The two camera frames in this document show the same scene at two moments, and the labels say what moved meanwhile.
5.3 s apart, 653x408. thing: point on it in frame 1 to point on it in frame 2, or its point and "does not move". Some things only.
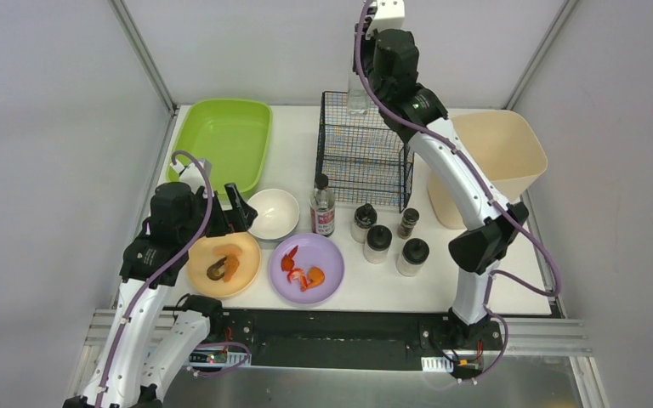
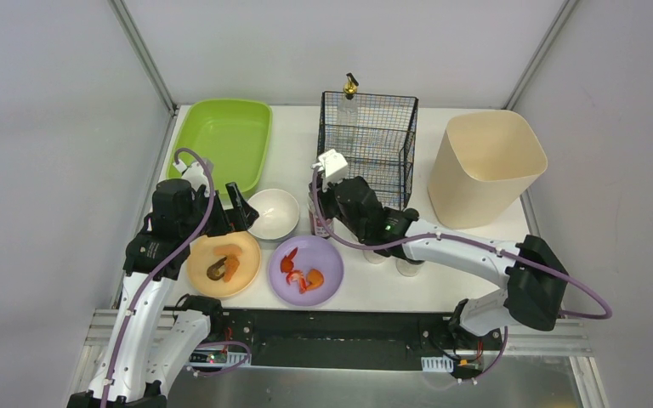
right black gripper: [367, 61] to [324, 199]
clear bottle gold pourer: [358, 96] to [349, 114]
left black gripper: [231, 214] does not move
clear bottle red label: [322, 207] does not move
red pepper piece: [287, 260] does not move
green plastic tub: [233, 135] does not move
